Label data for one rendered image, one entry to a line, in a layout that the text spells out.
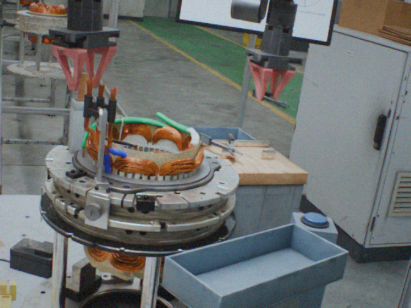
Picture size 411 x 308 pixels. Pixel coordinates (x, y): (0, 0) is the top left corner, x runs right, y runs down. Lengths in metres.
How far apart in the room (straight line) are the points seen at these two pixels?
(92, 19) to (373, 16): 2.80
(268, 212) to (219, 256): 0.36
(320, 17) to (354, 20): 1.77
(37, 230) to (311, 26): 1.08
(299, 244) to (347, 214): 2.51
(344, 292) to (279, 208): 1.90
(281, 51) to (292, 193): 0.28
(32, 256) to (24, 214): 0.30
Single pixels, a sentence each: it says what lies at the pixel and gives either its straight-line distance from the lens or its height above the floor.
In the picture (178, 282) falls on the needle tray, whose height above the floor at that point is 1.04.
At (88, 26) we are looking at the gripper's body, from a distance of 0.95.
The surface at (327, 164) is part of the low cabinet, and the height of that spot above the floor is 0.40.
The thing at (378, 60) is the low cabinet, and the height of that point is 1.09.
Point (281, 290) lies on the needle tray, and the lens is 0.78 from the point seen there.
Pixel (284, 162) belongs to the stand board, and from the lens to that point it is 1.22.
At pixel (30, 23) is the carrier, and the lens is 3.09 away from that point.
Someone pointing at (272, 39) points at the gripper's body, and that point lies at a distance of 1.18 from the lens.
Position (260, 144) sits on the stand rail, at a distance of 1.29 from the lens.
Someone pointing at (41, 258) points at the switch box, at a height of 0.82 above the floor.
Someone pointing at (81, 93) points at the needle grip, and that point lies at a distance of 0.99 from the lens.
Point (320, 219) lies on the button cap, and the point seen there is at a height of 1.04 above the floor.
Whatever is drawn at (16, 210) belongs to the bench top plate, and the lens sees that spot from 1.56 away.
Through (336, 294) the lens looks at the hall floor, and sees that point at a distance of 3.02.
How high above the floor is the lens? 1.42
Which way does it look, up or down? 17 degrees down
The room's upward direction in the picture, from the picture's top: 8 degrees clockwise
